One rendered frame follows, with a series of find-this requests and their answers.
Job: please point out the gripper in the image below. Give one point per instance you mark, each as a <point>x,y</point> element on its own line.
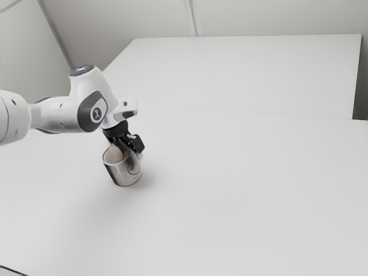
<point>126,137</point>

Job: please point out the silver metal mug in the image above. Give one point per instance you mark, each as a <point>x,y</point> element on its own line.
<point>122,170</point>

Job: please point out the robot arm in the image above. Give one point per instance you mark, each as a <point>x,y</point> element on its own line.
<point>51,115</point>

